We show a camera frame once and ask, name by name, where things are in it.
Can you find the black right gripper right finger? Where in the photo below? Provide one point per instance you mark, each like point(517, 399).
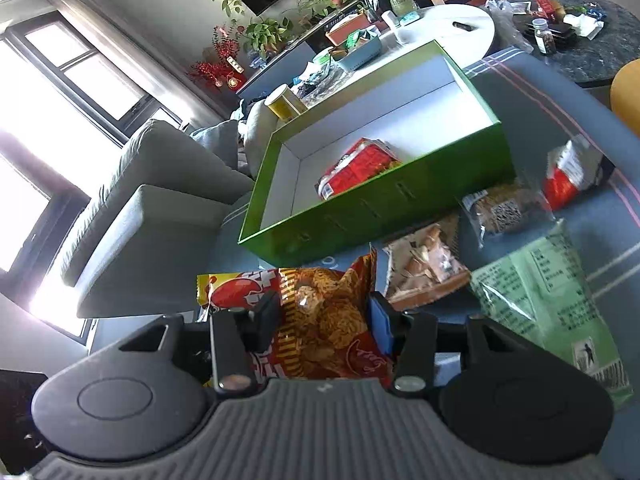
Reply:
point(408, 340)

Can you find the round wooden side table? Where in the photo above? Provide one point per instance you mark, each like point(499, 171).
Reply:
point(625, 95)

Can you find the red flower decoration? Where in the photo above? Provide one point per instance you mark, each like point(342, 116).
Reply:
point(220, 66)

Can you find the clear cake packet with QR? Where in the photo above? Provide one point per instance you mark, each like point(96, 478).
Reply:
point(504, 209)

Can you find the red snack packet in box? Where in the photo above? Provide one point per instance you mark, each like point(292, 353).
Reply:
point(363, 161)

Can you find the red white snack packet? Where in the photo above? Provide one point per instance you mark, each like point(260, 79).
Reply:
point(574, 168)

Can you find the blue plastic basket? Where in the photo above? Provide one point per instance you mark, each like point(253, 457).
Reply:
point(356, 57)

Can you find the brown pastry packet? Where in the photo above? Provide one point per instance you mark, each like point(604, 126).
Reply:
point(424, 266)

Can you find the white round coffee table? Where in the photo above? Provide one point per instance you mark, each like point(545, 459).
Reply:
point(435, 23)

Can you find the orange red chips bag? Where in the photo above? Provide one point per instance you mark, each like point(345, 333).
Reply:
point(323, 331)

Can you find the green snack bag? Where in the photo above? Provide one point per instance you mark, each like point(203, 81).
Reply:
point(540, 292)

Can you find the grey sofa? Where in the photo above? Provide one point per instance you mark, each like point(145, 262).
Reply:
point(151, 229)

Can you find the yellow red lobster snack bag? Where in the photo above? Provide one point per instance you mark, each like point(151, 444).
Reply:
point(254, 299)

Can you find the yellow tin can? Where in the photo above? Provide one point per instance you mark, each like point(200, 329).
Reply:
point(284, 103)

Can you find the potted green plant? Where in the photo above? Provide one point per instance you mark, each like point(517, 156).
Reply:
point(267, 36)

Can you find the black remote control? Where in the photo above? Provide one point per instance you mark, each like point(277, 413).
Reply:
point(463, 26)

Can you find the green cardboard box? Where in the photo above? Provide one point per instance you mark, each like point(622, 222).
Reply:
point(395, 147)

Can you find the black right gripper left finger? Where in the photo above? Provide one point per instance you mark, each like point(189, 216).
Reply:
point(235, 334)

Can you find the glass jar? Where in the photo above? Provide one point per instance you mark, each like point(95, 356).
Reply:
point(543, 36)

